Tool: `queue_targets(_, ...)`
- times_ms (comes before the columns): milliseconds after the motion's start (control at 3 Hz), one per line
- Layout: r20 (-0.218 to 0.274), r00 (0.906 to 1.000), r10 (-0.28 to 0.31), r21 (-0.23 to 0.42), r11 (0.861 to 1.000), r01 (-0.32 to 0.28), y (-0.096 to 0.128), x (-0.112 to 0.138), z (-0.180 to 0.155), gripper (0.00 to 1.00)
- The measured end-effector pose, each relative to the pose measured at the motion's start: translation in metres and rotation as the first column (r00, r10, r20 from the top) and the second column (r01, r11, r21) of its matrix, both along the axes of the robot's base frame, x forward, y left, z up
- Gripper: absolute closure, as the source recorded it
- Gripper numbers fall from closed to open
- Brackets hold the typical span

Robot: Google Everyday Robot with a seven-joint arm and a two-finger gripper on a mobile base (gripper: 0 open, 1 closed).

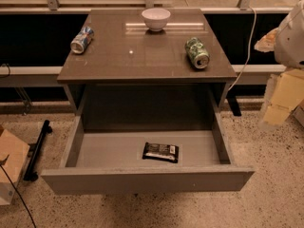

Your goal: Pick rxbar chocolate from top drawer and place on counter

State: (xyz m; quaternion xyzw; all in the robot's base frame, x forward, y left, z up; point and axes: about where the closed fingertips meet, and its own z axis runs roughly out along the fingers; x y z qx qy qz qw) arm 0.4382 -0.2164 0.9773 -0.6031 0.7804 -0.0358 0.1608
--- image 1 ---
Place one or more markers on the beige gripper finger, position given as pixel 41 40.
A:
pixel 283 94
pixel 267 42

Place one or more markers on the black rxbar chocolate wrapper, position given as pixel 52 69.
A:
pixel 162 152

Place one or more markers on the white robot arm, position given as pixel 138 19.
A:
pixel 289 46

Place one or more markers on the grey cabinet with counter top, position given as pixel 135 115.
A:
pixel 133 79

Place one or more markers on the open grey top drawer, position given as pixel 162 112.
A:
pixel 113 163

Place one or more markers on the cardboard box at right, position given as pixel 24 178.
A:
pixel 299 113

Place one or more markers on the cardboard box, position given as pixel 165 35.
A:
pixel 13 155
pixel 299 113

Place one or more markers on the green crushed can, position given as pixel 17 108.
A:
pixel 197 53

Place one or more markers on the white ceramic bowl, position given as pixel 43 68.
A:
pixel 156 19

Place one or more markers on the blue and white crushed can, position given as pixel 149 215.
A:
pixel 82 40

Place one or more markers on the black metal bar on floor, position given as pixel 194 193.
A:
pixel 33 153

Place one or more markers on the cardboard box at left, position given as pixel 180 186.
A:
pixel 13 155

